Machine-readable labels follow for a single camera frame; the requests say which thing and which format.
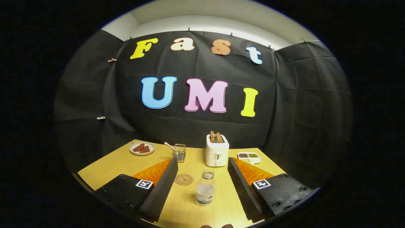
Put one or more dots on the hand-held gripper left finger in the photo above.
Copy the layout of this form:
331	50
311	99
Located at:
159	193

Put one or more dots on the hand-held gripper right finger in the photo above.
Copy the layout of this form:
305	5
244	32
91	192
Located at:
243	193

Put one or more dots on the round wooden coaster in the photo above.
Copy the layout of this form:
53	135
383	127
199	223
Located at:
183	179

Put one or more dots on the clear plastic juice bottle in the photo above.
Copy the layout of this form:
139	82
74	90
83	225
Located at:
205	193

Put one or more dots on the white divided grain dish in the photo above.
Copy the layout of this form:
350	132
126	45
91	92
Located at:
250	157

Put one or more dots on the brown sausage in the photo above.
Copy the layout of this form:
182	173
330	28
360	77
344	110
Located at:
145	149
138	147

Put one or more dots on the round white plate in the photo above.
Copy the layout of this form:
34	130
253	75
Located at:
136	152

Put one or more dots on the white toaster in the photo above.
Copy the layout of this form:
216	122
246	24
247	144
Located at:
216	153

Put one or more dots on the striped straw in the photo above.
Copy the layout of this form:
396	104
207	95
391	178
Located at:
169	145

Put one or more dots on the wooden table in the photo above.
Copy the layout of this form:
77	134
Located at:
110	171

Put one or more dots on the toast slice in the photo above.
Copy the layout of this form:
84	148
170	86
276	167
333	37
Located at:
212	136
219	137

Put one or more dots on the black backdrop cloth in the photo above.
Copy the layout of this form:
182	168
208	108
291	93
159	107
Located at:
284	110

